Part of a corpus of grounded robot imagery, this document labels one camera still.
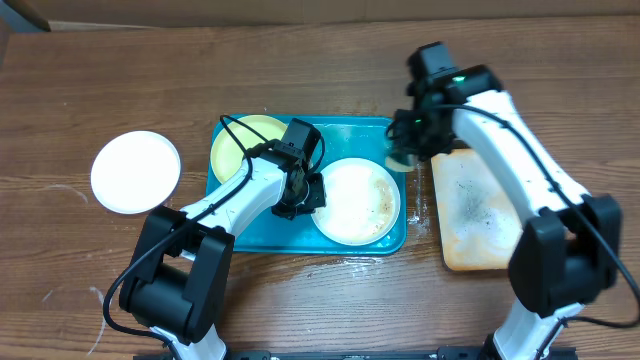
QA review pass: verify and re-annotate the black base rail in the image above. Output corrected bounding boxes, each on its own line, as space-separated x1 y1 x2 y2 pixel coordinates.
133 345 579 360

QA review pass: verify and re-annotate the white plate with crumbs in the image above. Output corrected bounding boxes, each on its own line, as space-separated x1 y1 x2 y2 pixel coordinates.
312 158 401 246

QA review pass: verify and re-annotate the green yellow sponge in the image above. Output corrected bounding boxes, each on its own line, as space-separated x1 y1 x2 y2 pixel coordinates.
385 152 416 173

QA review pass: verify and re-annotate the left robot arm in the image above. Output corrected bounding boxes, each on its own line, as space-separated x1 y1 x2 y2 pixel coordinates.
109 140 324 359

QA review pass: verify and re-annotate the yellow plate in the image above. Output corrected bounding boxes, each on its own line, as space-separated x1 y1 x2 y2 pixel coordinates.
210 115 287 183

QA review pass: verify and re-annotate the white plate with brown sauce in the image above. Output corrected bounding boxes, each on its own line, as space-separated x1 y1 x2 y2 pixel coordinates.
90 131 181 215

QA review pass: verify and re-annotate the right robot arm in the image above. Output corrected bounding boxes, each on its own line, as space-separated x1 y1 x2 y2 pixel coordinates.
387 65 622 359

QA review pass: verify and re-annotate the teal plastic tray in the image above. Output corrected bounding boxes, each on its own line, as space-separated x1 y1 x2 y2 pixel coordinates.
234 115 407 256

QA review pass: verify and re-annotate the black tray with soapy water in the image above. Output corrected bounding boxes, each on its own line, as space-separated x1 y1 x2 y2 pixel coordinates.
431 148 522 271

